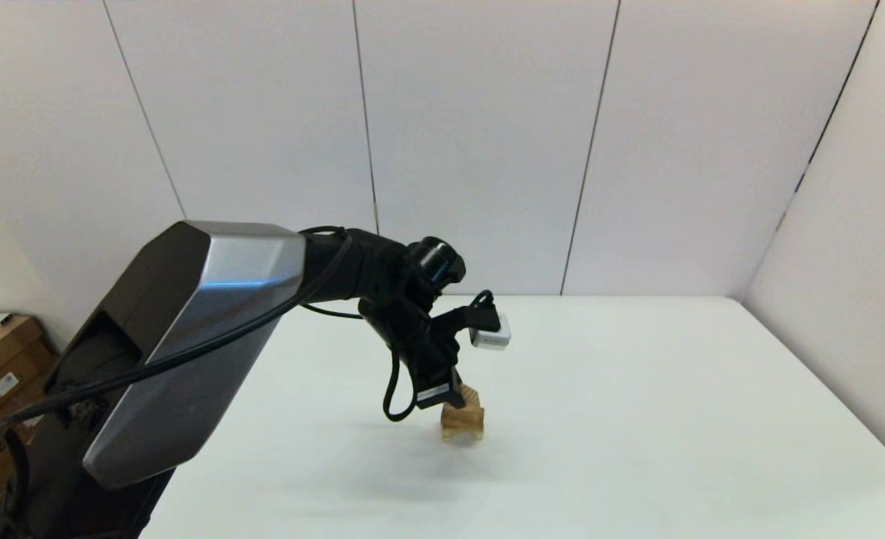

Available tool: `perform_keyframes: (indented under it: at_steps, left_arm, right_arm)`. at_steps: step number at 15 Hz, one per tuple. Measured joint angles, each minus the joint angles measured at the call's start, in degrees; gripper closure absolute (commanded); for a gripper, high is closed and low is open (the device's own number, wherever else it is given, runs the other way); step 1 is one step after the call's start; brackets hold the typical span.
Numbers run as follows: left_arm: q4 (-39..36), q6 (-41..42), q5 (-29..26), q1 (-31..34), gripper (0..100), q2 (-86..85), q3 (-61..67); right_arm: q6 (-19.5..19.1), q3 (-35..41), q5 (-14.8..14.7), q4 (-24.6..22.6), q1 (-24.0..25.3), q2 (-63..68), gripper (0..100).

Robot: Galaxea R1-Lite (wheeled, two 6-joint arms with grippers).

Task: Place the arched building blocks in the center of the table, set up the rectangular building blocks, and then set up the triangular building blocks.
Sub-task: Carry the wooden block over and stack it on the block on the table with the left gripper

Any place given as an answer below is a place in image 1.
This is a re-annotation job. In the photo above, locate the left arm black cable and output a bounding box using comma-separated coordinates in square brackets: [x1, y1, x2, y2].
[0, 226, 419, 525]

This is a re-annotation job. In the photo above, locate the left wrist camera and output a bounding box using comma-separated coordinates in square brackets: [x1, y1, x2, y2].
[434, 290, 512, 352]

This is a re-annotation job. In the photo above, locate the rectangular wooden building block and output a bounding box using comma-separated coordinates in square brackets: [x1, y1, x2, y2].
[442, 405, 486, 433]

